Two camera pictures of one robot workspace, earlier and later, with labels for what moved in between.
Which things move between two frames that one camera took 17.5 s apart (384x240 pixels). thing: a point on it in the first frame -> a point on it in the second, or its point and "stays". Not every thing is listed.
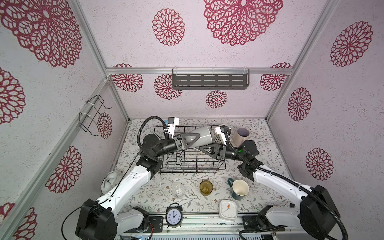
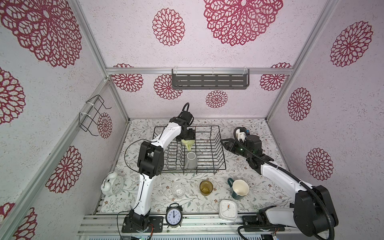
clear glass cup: [179, 190] stays
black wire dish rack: [192, 160] stays
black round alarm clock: [174, 215] stays
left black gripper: [179, 139] -> [192, 136]
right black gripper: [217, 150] -> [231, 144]
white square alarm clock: [228, 210] stays
